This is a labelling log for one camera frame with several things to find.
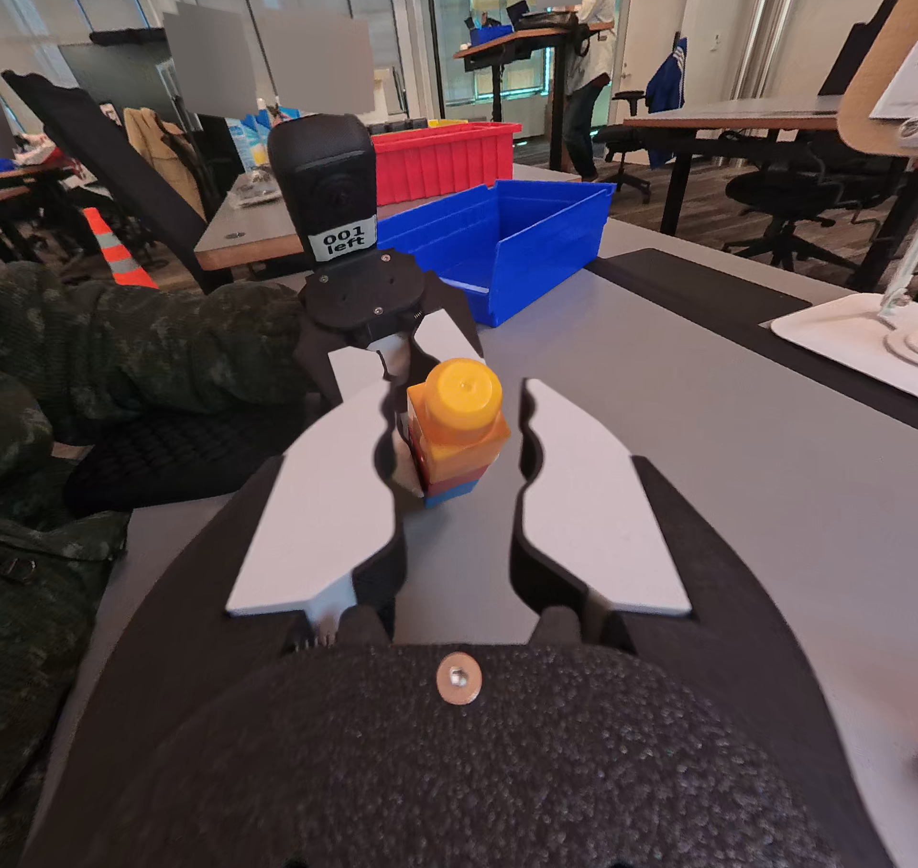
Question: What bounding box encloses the red plastic bin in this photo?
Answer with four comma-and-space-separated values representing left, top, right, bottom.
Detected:
371, 121, 523, 208

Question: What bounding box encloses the wooden standing desk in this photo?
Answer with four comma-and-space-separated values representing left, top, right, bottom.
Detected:
454, 20, 618, 173

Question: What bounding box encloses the wood-edged desk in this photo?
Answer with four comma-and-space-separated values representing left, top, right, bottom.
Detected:
623, 97, 918, 291
194, 164, 583, 272
0, 161, 76, 263

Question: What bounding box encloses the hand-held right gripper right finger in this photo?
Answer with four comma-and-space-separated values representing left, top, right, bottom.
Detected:
509, 377, 694, 639

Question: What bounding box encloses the blue jacket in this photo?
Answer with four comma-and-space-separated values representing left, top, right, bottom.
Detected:
645, 37, 689, 169

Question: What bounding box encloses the orange traffic cone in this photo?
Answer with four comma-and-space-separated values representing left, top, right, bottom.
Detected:
81, 207, 160, 289

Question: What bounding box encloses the person's left forearm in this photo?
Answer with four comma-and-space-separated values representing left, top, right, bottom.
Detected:
0, 262, 309, 446

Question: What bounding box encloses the black floor lamp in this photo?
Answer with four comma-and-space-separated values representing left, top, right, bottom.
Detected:
402, 0, 451, 126

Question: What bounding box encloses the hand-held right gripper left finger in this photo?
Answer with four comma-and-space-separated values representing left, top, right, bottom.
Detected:
225, 380, 411, 643

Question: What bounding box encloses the stack of blue white packs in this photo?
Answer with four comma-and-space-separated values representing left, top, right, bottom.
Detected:
237, 100, 302, 173

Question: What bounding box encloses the poster board stand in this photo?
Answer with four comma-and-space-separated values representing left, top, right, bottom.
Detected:
760, 0, 918, 388

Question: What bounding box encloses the black office chair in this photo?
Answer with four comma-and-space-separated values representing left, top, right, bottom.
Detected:
595, 89, 654, 205
724, 165, 862, 274

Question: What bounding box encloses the black slanted board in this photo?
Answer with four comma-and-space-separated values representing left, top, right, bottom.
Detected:
2, 70, 238, 295

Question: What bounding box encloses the red mega block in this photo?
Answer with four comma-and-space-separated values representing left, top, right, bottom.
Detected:
419, 462, 496, 497

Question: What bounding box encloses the beige coat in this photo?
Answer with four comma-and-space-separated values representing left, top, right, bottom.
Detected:
123, 106, 209, 220

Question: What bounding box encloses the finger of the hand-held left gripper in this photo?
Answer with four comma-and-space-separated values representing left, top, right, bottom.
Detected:
412, 308, 486, 370
328, 344, 426, 502

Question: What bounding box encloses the black mesh pad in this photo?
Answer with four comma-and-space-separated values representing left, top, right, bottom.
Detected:
65, 398, 324, 519

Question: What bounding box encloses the orange mega block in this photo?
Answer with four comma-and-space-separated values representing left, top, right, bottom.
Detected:
406, 357, 512, 483

